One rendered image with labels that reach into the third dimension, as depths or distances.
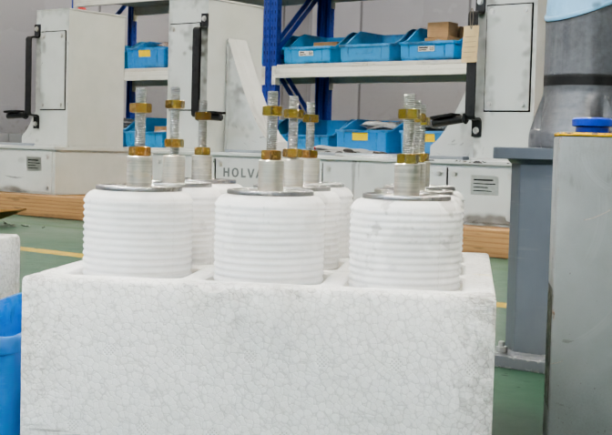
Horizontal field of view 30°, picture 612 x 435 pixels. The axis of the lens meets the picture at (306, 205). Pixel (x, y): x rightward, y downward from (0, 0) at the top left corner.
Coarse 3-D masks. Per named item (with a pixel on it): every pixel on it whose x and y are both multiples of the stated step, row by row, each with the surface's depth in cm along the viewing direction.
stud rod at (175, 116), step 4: (172, 88) 112; (176, 88) 112; (172, 92) 112; (176, 92) 112; (172, 96) 112; (176, 96) 112; (172, 108) 112; (176, 108) 112; (172, 112) 112; (176, 112) 112; (172, 116) 112; (176, 116) 112; (172, 120) 112; (176, 120) 112; (172, 124) 112; (176, 124) 112; (172, 128) 112; (176, 128) 112; (172, 132) 112; (176, 132) 112; (172, 136) 112; (176, 136) 112; (172, 148) 112; (176, 148) 112; (172, 152) 112; (176, 152) 112
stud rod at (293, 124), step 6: (294, 96) 110; (294, 102) 110; (294, 108) 110; (294, 120) 110; (294, 126) 110; (288, 132) 111; (294, 132) 110; (288, 138) 111; (294, 138) 110; (294, 144) 110
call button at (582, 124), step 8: (576, 120) 113; (584, 120) 112; (592, 120) 112; (600, 120) 112; (608, 120) 112; (576, 128) 114; (584, 128) 113; (592, 128) 112; (600, 128) 112; (608, 128) 113
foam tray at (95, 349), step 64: (64, 320) 94; (128, 320) 94; (192, 320) 93; (256, 320) 92; (320, 320) 91; (384, 320) 91; (448, 320) 90; (64, 384) 95; (128, 384) 94; (192, 384) 93; (256, 384) 92; (320, 384) 92; (384, 384) 91; (448, 384) 90
